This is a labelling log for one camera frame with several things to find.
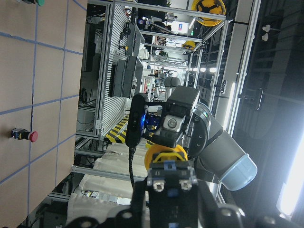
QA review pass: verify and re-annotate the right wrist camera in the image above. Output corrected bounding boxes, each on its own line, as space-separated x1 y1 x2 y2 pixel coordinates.
125 93 148 148

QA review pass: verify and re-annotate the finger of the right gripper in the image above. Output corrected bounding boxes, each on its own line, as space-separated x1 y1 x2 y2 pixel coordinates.
152 114 187 148
166 86 200 119

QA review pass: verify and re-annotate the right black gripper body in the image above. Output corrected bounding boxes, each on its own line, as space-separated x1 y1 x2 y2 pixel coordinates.
178 104 209 157

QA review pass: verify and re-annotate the red push button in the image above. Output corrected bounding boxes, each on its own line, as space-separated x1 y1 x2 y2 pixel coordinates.
11 128 38 143

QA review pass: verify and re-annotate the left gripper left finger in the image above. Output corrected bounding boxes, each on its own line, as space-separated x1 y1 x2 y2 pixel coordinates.
65 181 146 228

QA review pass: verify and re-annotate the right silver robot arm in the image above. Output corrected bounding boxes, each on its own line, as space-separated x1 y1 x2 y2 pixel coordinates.
151 86 257 191

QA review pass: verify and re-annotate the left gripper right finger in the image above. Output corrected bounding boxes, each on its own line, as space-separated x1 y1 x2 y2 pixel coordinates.
198 180 300 228

